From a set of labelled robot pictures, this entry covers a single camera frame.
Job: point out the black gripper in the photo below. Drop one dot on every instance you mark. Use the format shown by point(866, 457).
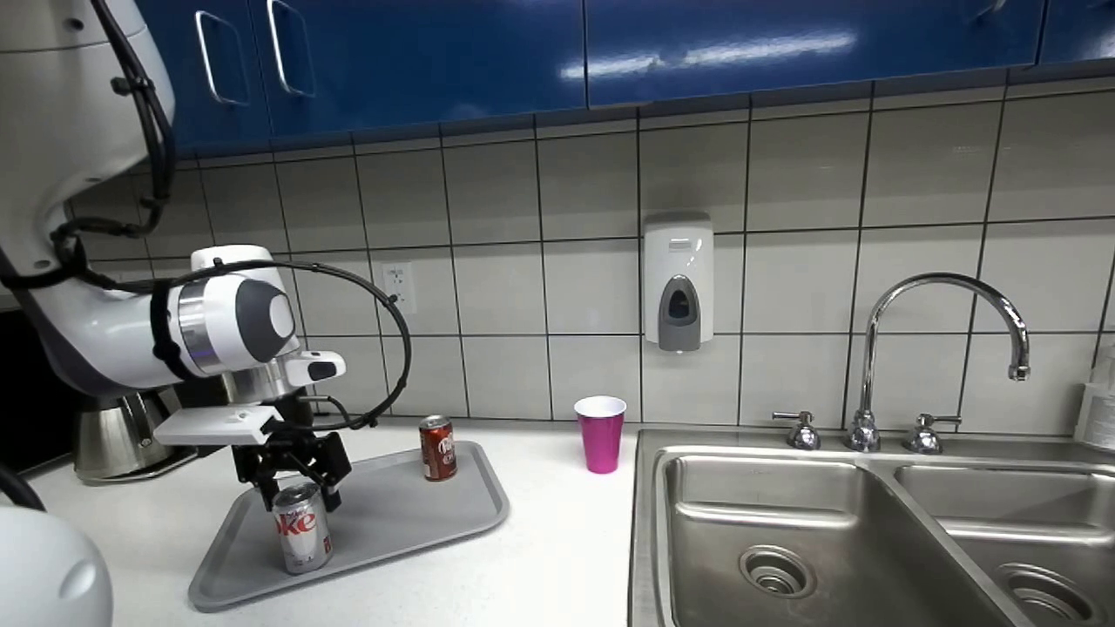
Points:
point(294, 442)

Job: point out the pink plastic cup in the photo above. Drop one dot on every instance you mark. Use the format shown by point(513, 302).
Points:
point(600, 423)

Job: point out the chrome sink faucet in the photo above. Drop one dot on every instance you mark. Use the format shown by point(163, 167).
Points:
point(917, 374)

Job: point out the grey plastic tray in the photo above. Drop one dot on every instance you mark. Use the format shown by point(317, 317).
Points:
point(388, 513)

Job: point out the steel coffee carafe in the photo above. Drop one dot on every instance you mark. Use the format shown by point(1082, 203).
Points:
point(117, 441)

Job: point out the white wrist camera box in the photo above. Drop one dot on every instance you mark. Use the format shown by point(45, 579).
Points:
point(218, 427)

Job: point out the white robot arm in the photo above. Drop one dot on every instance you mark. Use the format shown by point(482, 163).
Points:
point(84, 147)

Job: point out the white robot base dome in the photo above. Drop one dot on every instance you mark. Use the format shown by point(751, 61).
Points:
point(48, 571)

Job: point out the brown soda can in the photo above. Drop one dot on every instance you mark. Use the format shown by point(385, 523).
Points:
point(435, 447)

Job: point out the silver diet coke can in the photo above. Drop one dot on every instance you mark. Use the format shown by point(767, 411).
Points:
point(302, 527)

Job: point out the black microwave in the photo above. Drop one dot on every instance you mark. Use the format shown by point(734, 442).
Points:
point(35, 404)

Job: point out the white wall outlet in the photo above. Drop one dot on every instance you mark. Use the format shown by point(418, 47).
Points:
point(399, 282)

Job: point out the blue upper cabinets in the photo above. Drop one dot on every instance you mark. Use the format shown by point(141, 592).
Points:
point(314, 70)

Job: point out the white soap dispenser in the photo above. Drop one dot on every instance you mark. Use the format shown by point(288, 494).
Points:
point(678, 282)

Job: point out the stainless steel double sink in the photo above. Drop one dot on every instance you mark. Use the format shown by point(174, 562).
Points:
point(743, 530)

